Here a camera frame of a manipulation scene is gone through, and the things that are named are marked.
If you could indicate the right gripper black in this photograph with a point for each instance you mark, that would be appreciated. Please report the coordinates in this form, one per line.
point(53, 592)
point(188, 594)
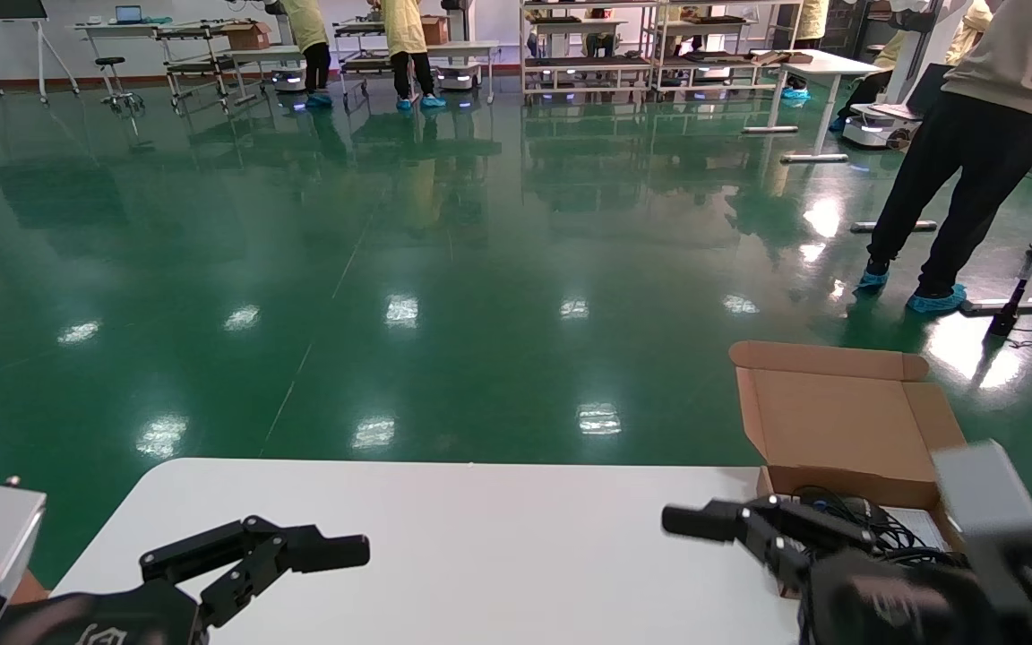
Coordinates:
point(892, 609)

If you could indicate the cardboard storage box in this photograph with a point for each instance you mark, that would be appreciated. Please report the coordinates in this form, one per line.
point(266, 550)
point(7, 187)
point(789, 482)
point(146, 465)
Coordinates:
point(838, 421)

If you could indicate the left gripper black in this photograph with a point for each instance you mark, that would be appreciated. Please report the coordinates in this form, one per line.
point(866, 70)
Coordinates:
point(104, 623)

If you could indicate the person in beige sweater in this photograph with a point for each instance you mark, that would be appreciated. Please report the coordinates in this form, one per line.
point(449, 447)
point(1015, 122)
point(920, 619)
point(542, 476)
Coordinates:
point(1018, 54)

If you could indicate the black computer mouse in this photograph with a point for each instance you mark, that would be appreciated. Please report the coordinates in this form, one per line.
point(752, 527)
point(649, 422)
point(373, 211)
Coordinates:
point(856, 509)

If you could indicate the person in yellow coat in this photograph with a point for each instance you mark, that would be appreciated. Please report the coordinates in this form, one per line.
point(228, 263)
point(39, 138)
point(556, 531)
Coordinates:
point(865, 94)
point(305, 22)
point(810, 22)
point(404, 27)
point(980, 22)

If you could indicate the laptop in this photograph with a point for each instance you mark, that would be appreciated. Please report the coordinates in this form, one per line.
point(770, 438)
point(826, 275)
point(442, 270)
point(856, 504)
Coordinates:
point(128, 14)

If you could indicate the white work table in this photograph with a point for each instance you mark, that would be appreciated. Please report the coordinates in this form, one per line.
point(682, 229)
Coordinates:
point(265, 54)
point(480, 45)
point(825, 63)

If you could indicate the white shelf rack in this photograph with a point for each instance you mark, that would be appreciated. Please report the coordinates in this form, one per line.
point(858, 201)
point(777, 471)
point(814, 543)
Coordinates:
point(588, 63)
point(713, 58)

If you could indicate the white paper manual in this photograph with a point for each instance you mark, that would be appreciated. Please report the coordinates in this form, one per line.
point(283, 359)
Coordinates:
point(924, 524)

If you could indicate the white desk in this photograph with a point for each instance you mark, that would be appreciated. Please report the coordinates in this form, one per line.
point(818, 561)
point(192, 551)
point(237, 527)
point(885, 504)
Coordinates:
point(104, 25)

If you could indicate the small cardboard box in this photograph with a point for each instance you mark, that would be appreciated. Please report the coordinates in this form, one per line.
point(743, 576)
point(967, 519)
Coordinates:
point(247, 38)
point(434, 30)

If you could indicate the metal cart rack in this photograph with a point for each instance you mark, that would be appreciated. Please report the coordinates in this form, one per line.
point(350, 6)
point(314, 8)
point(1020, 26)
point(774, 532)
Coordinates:
point(359, 63)
point(189, 64)

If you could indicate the black stool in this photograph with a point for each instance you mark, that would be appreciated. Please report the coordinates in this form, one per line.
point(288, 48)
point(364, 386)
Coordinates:
point(108, 63)

